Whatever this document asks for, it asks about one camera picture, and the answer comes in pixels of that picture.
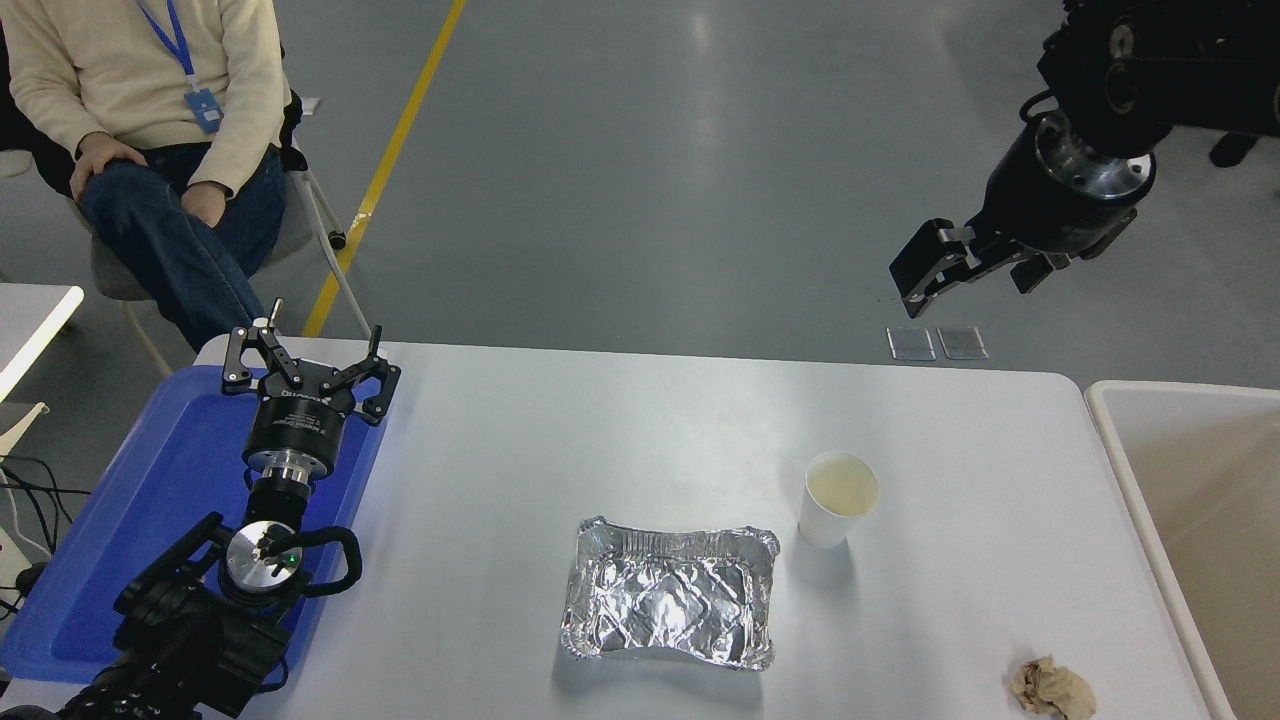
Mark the crinkled foil tray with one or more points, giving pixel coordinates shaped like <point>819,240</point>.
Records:
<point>670,600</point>

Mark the person's right hand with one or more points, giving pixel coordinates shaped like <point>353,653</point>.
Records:
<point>105,152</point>

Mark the blue plastic tray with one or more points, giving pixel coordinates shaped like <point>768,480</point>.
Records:
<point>170,470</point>

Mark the large pale bin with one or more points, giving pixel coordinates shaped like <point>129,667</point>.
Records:
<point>1210,480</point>

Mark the clear floor plate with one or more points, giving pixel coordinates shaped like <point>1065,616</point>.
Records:
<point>911,344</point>
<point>962,343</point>

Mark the white side table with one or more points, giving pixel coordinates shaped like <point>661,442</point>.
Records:
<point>30,320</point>

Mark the white paper cup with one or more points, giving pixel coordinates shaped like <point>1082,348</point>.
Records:
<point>835,500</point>

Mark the crumpled tan paper ball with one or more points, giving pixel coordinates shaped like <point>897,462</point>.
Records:
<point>1055,690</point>

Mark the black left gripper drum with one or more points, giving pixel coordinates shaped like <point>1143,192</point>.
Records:
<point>300,420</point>

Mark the grey chair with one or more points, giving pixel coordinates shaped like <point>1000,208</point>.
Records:
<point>115,280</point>

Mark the person's left hand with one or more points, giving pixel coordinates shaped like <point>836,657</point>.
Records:
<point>207,203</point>

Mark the person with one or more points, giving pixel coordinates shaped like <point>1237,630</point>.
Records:
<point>1233,150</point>
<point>110,70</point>

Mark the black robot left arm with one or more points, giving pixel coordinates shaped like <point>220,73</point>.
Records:
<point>180,640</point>

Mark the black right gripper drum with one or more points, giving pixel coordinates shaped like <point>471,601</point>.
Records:
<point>1050,210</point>

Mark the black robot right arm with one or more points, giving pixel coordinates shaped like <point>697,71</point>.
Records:
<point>1180,60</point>

